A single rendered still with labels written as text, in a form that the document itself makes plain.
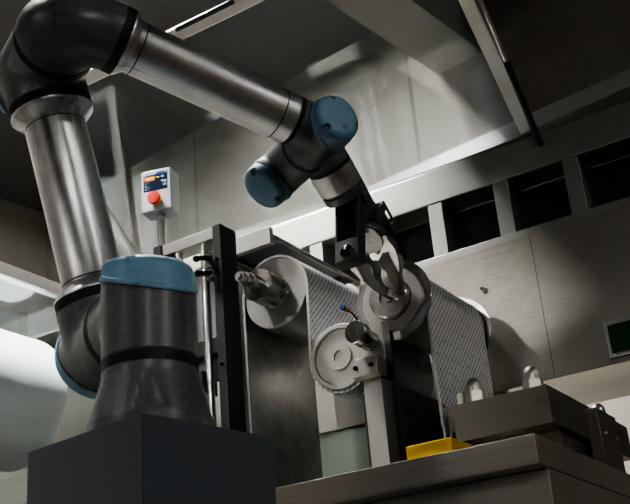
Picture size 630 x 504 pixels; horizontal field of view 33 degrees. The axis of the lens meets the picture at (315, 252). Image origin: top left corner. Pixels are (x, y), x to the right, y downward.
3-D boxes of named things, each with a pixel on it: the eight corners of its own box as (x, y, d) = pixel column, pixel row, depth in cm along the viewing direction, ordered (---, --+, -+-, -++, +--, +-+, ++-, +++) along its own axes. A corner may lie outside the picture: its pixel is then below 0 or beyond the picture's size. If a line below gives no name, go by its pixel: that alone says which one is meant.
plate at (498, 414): (456, 442, 165) (451, 405, 168) (549, 475, 197) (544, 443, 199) (552, 422, 158) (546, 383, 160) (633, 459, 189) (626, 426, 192)
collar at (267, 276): (243, 304, 195) (242, 273, 198) (262, 313, 200) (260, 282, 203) (272, 296, 192) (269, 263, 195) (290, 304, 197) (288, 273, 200)
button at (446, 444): (406, 463, 143) (404, 446, 144) (430, 470, 149) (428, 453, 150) (453, 454, 140) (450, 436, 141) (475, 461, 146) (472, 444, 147)
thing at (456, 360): (441, 426, 172) (427, 320, 180) (499, 447, 191) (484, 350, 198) (444, 425, 172) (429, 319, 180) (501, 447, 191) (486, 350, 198)
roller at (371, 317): (362, 334, 185) (362, 272, 189) (429, 365, 205) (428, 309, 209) (420, 326, 179) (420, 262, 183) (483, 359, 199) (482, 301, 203)
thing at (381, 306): (371, 276, 186) (408, 275, 182) (377, 279, 187) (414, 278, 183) (366, 317, 184) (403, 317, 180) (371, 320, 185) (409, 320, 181)
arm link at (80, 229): (97, 382, 128) (5, 0, 143) (60, 414, 140) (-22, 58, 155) (185, 367, 135) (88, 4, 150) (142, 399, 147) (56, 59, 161)
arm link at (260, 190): (264, 150, 156) (304, 113, 162) (231, 183, 164) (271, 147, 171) (301, 189, 156) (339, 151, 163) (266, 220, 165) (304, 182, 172)
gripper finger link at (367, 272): (398, 283, 185) (378, 239, 182) (391, 302, 180) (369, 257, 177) (383, 287, 186) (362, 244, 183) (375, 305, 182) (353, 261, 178)
